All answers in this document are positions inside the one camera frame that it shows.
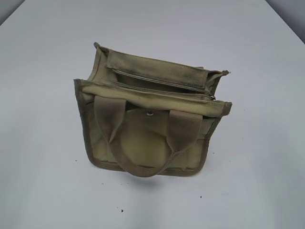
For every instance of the yellow canvas tote bag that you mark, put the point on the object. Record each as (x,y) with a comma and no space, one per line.
(146,116)

